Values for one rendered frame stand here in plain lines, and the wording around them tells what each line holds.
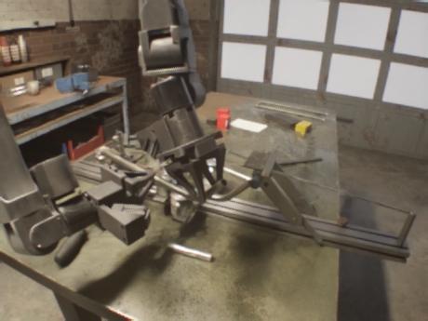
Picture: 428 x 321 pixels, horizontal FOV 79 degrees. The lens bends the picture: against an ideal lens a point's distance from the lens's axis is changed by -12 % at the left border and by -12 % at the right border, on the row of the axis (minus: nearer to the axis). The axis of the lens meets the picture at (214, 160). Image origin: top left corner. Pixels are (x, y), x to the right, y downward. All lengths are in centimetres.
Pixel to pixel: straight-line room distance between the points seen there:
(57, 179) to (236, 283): 36
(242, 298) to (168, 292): 13
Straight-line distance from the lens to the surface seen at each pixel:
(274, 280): 58
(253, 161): 62
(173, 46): 46
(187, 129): 45
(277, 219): 68
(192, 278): 57
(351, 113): 371
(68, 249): 63
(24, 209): 45
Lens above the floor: 131
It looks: 27 degrees down
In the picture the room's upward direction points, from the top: 3 degrees clockwise
